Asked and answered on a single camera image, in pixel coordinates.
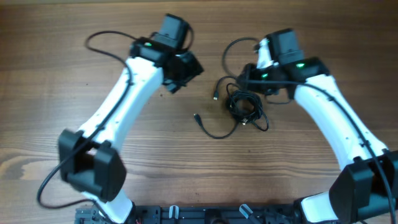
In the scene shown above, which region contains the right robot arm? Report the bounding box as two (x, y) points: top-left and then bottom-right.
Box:
(238, 29), (397, 223)

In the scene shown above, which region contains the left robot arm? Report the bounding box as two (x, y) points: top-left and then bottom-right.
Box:
(58, 14), (203, 223)

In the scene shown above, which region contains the black right camera cable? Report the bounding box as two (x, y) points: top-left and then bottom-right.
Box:
(221, 37), (397, 224)

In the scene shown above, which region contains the black camera cable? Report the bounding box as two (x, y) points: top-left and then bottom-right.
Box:
(36, 30), (139, 224)
(221, 37), (397, 224)

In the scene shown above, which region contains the black left camera cable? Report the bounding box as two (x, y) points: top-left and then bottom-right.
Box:
(36, 30), (139, 224)

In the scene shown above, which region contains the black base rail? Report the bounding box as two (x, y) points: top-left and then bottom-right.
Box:
(74, 203), (352, 224)

